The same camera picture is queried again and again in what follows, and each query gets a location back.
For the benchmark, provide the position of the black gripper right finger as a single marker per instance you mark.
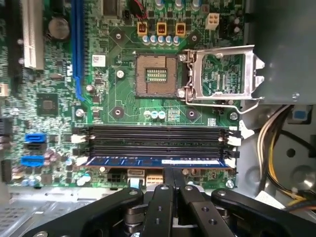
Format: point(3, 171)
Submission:
point(197, 212)

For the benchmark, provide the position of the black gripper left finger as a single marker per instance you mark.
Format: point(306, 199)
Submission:
point(158, 209)

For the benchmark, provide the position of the RAM stick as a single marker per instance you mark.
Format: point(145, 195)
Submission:
point(123, 161)

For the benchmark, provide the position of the black PC case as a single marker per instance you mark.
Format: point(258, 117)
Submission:
point(249, 160)

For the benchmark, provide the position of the green motherboard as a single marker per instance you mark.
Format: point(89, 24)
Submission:
point(128, 108)

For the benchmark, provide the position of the CPU socket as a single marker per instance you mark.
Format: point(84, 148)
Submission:
point(143, 64)

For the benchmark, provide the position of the blue expansion slot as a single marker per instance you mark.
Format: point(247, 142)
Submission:
point(77, 49)

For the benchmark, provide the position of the grey power supply unit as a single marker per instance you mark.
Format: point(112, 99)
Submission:
point(284, 49)

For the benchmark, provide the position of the round coin battery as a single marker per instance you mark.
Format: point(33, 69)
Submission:
point(58, 27)

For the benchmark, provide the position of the white expansion slot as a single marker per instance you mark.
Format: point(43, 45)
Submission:
point(32, 37)

